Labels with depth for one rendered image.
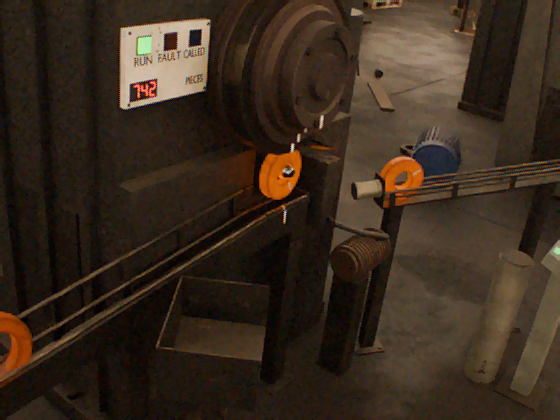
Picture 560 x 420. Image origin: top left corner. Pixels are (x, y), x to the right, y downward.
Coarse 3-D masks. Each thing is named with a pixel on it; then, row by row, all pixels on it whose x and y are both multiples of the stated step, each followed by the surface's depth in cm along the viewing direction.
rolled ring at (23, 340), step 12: (0, 312) 119; (0, 324) 117; (12, 324) 120; (24, 324) 122; (12, 336) 123; (24, 336) 123; (12, 348) 125; (24, 348) 124; (12, 360) 124; (24, 360) 125; (0, 372) 123
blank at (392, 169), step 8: (392, 160) 207; (400, 160) 206; (408, 160) 206; (384, 168) 207; (392, 168) 206; (400, 168) 207; (408, 168) 207; (416, 168) 208; (384, 176) 206; (392, 176) 207; (408, 176) 212; (416, 176) 210; (392, 184) 209; (408, 184) 211; (416, 184) 211; (408, 192) 212; (400, 200) 213
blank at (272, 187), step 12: (276, 156) 171; (288, 156) 175; (300, 156) 180; (264, 168) 171; (276, 168) 172; (300, 168) 182; (264, 180) 172; (276, 180) 174; (288, 180) 180; (264, 192) 175; (276, 192) 177; (288, 192) 182
